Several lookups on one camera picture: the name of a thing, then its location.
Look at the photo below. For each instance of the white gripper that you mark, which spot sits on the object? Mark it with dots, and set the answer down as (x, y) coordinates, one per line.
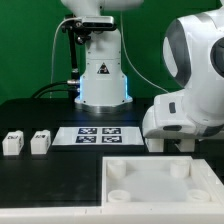
(167, 119)

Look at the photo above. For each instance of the white square tabletop part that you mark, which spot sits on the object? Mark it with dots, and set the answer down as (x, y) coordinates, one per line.
(155, 179)

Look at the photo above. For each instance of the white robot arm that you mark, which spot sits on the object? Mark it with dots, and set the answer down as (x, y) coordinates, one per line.
(193, 52)

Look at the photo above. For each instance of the white L-shaped obstacle fixture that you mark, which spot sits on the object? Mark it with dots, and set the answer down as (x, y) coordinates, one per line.
(210, 177)

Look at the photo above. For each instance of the white sheet with fiducial tags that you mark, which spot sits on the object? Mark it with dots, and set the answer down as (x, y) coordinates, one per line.
(98, 136)

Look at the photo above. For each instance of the black camera on stand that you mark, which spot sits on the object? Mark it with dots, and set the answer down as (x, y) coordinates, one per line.
(83, 26)

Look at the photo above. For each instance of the black camera stand pole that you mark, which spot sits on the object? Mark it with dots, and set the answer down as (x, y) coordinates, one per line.
(74, 66)

